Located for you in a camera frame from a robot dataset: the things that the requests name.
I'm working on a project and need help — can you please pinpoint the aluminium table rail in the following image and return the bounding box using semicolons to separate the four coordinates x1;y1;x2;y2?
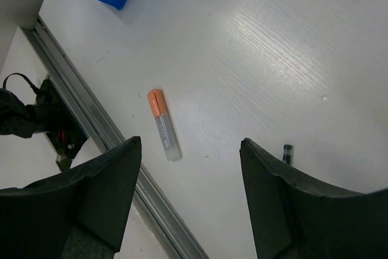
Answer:
26;19;208;258

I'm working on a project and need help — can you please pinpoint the black ink clear pen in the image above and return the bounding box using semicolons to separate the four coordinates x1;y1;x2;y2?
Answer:
283;144;293;165

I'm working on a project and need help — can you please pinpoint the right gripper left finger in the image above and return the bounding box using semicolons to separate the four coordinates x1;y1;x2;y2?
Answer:
1;136;142;258

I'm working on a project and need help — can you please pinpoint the orange cap clear marker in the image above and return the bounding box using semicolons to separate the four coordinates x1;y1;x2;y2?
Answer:
147;89;182;161

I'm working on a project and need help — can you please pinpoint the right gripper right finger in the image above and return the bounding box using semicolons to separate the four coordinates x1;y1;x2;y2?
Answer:
240;138;387;258

